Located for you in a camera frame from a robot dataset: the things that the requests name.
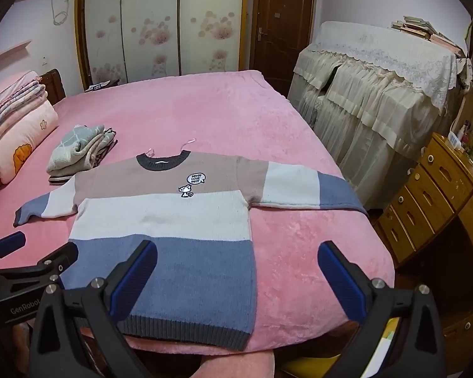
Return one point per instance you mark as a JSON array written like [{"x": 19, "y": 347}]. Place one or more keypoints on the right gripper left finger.
[{"x": 57, "y": 347}]

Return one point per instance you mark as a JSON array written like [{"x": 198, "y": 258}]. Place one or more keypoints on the dark brown wooden door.
[{"x": 280, "y": 30}]

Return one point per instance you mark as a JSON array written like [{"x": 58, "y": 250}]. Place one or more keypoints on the stack of books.
[{"x": 422, "y": 28}]

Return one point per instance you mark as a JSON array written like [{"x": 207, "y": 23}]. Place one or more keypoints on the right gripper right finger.
[{"x": 417, "y": 349}]

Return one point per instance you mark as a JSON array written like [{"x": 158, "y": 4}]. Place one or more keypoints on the wooden drawer desk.
[{"x": 438, "y": 191}]

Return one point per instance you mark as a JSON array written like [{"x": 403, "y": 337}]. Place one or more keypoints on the folded grey knit clothes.
[{"x": 81, "y": 149}]

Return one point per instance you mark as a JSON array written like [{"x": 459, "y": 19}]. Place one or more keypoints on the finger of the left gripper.
[
  {"x": 11, "y": 243},
  {"x": 59, "y": 257}
]

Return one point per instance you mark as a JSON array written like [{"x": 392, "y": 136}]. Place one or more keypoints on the folded pink quilt stack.
[{"x": 26, "y": 119}]

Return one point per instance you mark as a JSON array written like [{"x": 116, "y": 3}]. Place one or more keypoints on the floral sliding wardrobe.
[{"x": 135, "y": 40}]

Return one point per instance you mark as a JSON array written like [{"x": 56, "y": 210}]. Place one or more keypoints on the cream lace covered furniture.
[{"x": 374, "y": 97}]

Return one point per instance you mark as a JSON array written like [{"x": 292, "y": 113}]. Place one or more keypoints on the pink clothes hanger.
[{"x": 151, "y": 152}]

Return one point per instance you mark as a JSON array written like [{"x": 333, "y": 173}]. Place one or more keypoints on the colour block knit sweater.
[{"x": 195, "y": 208}]

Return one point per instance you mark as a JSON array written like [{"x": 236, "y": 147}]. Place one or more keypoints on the dark wooden headboard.
[{"x": 54, "y": 86}]

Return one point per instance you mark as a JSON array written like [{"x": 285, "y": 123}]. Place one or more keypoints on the pink wall shelf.
[{"x": 14, "y": 49}]

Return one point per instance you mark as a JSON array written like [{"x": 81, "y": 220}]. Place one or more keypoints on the yellow object under bed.
[{"x": 362, "y": 357}]

